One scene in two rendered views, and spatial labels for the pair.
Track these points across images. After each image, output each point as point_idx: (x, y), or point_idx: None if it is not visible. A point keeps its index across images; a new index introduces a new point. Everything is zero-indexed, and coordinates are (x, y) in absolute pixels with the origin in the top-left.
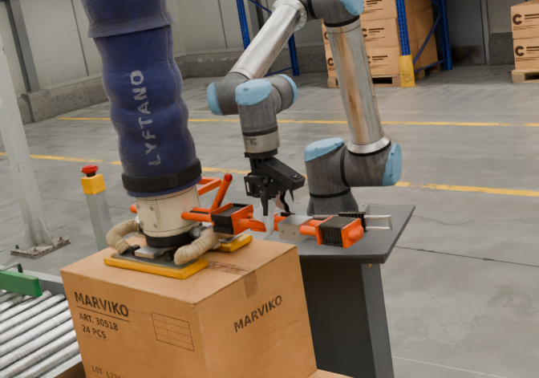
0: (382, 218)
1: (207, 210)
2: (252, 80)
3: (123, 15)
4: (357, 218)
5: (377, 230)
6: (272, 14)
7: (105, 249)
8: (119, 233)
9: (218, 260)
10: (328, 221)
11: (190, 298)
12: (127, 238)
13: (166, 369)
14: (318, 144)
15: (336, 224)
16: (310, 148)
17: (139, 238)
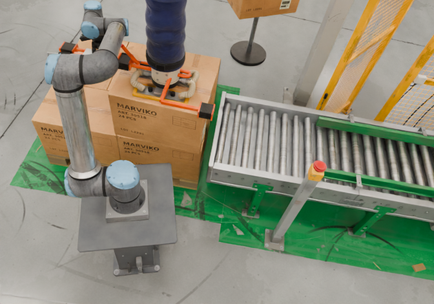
0: (98, 221)
1: (141, 65)
2: (94, 6)
3: None
4: (60, 48)
5: (97, 199)
6: (111, 48)
7: (210, 89)
8: (193, 73)
9: (140, 80)
10: (72, 46)
11: (134, 54)
12: (208, 99)
13: None
14: (125, 168)
15: (68, 44)
16: (128, 161)
17: (200, 99)
